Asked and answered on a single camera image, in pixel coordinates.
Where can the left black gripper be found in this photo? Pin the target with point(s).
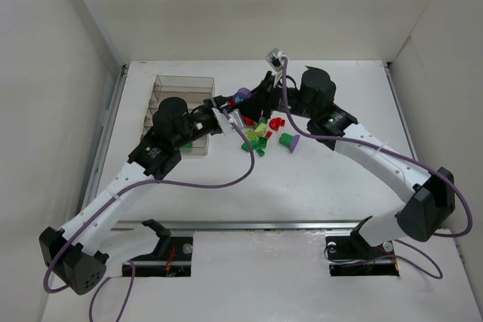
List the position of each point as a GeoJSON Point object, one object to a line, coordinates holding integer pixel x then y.
{"type": "Point", "coordinates": [213, 111]}

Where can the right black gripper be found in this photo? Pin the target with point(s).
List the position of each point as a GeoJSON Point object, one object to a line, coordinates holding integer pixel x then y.
{"type": "Point", "coordinates": [262, 95]}

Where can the purple round lego piece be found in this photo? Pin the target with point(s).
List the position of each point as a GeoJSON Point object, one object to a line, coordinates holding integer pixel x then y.
{"type": "Point", "coordinates": [243, 94]}

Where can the green and purple cone lego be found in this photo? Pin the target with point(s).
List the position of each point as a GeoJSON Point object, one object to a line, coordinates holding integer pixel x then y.
{"type": "Point", "coordinates": [289, 141]}

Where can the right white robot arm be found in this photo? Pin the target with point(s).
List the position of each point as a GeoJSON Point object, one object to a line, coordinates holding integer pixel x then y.
{"type": "Point", "coordinates": [428, 196]}

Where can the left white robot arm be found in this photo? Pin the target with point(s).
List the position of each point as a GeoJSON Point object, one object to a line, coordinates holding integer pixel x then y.
{"type": "Point", "coordinates": [73, 252]}

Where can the large red lego block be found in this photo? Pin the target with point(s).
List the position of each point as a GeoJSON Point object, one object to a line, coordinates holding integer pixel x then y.
{"type": "Point", "coordinates": [248, 122]}

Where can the red arch lego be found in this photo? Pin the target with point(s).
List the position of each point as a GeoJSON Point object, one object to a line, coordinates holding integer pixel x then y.
{"type": "Point", "coordinates": [276, 123]}

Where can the clear compartment organizer tray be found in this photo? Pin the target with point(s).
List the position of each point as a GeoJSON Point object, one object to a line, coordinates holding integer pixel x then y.
{"type": "Point", "coordinates": [181, 92]}

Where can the lime lego pile block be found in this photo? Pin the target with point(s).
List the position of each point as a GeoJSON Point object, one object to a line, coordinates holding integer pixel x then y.
{"type": "Point", "coordinates": [259, 131]}

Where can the small green lego bottom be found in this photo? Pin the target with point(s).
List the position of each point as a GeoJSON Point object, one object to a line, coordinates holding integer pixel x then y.
{"type": "Point", "coordinates": [260, 153]}

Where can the dark green flat lego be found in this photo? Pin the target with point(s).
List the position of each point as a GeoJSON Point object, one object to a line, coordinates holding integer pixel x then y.
{"type": "Point", "coordinates": [187, 148]}

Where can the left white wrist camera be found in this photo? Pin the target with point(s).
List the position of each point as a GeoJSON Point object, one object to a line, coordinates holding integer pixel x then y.
{"type": "Point", "coordinates": [235, 119]}

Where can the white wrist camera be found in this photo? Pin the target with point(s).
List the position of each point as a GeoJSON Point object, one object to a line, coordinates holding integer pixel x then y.
{"type": "Point", "coordinates": [276, 58]}
{"type": "Point", "coordinates": [235, 119]}

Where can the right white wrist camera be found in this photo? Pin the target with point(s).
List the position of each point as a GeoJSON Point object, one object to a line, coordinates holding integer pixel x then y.
{"type": "Point", "coordinates": [276, 58]}

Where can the aluminium rail front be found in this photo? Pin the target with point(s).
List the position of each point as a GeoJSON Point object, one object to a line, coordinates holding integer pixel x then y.
{"type": "Point", "coordinates": [252, 225]}

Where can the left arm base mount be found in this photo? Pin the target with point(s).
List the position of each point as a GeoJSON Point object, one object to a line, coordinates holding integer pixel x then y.
{"type": "Point", "coordinates": [171, 261]}

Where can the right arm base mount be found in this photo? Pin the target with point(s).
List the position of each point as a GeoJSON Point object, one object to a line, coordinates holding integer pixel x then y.
{"type": "Point", "coordinates": [353, 257]}

